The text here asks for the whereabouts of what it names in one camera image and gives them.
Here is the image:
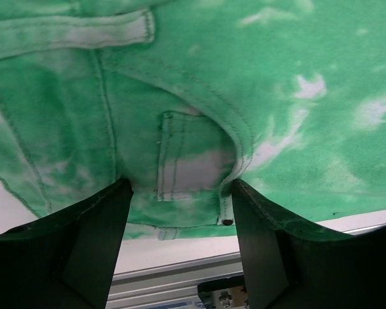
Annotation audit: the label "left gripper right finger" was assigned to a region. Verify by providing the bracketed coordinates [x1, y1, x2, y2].
[232, 180, 386, 308]

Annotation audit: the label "aluminium rail frame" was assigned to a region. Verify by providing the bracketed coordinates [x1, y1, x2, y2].
[107, 220, 386, 309]

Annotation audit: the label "green tie-dye trousers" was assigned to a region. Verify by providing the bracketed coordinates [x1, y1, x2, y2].
[0, 1, 386, 240]

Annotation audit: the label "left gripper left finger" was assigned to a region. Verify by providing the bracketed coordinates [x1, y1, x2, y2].
[0, 179, 133, 308]

